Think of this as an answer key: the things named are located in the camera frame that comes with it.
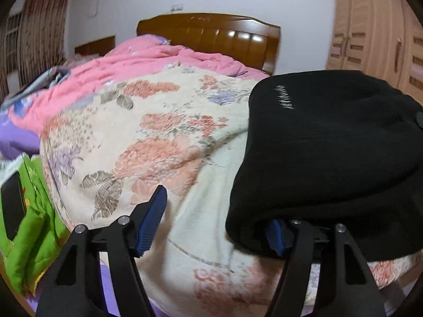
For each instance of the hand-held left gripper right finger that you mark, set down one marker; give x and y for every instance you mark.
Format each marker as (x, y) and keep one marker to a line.
(276, 237)

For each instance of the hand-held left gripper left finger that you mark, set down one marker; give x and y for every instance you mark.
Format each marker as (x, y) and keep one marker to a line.
(152, 218)

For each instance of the black pants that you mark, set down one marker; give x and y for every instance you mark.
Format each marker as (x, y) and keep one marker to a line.
(330, 155)

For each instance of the cream floral bedsheet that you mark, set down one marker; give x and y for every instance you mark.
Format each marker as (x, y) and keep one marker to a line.
(148, 138)

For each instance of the green cloth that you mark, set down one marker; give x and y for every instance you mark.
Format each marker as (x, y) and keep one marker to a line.
(36, 234)

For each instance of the black smartphone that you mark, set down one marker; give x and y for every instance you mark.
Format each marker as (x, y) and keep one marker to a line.
(13, 204)

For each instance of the purple bed sheet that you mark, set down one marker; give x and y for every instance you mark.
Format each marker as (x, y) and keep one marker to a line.
(16, 138)

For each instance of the pink quilt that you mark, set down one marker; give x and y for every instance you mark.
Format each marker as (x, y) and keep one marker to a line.
(132, 59)

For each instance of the grey blue clothing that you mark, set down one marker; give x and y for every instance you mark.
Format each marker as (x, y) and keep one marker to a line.
(49, 79)

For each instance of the small dark wooden bedside cabinet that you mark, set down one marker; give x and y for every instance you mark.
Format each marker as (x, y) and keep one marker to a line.
(95, 47)

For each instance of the brown wooden headboard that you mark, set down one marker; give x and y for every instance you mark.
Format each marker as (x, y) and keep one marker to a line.
(214, 33)

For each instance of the patterned brown curtain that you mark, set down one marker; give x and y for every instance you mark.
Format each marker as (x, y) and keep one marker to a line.
(43, 33)

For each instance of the light wooden wardrobe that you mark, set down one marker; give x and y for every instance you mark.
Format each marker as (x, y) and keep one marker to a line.
(363, 33)

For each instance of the white wall socket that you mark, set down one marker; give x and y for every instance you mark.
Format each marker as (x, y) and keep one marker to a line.
(177, 7)

